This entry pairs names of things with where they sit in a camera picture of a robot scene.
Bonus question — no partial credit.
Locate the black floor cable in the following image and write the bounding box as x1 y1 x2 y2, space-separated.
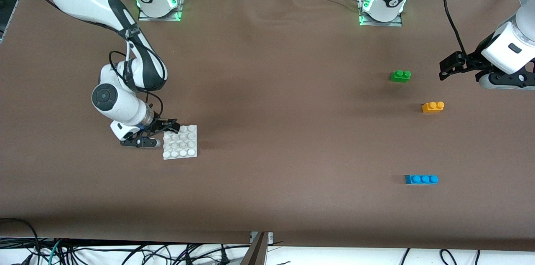
0 217 41 265

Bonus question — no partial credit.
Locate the teal cable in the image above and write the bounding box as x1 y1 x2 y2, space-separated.
47 239 64 265

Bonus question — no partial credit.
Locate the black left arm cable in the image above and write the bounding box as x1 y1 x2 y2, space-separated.
443 0 468 60

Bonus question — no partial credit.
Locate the metal table edge bracket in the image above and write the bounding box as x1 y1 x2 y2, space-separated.
240 232 274 265

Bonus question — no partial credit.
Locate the black cable loop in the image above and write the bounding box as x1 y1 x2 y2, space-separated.
440 249 459 265

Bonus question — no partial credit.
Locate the green toy block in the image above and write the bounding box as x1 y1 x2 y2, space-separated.
390 70 412 83

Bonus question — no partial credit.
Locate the brown table cover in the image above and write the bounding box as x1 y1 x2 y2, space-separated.
0 0 535 252

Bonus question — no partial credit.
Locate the blue toy block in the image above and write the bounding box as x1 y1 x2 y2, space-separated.
405 175 439 185

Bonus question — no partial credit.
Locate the yellow toy block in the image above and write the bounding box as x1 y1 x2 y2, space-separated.
422 101 445 114

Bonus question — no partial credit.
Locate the white studded base plate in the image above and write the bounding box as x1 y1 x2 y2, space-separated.
162 125 198 160

